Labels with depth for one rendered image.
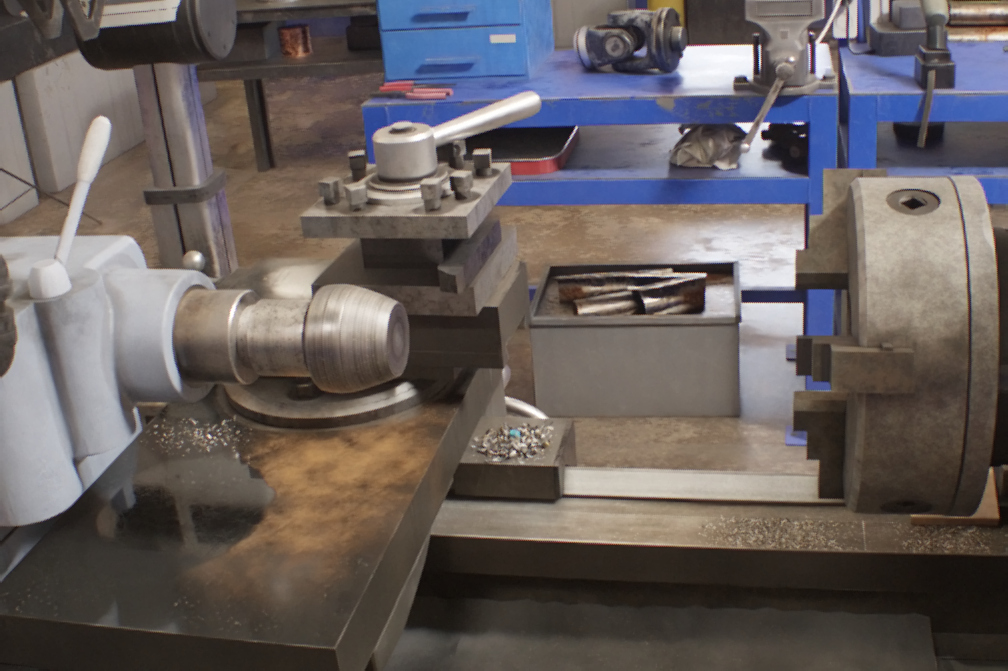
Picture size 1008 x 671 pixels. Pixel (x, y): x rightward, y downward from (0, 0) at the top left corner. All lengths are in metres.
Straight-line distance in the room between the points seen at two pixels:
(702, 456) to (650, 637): 1.72
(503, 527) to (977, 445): 0.52
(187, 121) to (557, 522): 0.98
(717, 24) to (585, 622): 5.36
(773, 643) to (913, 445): 0.42
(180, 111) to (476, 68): 1.16
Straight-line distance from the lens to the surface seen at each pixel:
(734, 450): 2.92
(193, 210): 1.92
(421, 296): 1.13
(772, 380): 3.25
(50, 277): 0.98
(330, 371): 0.95
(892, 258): 0.81
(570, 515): 1.18
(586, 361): 3.01
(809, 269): 0.93
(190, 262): 1.33
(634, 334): 2.97
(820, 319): 2.81
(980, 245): 0.82
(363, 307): 0.94
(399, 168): 1.15
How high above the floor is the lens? 1.48
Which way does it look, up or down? 24 degrees down
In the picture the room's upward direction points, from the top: 5 degrees counter-clockwise
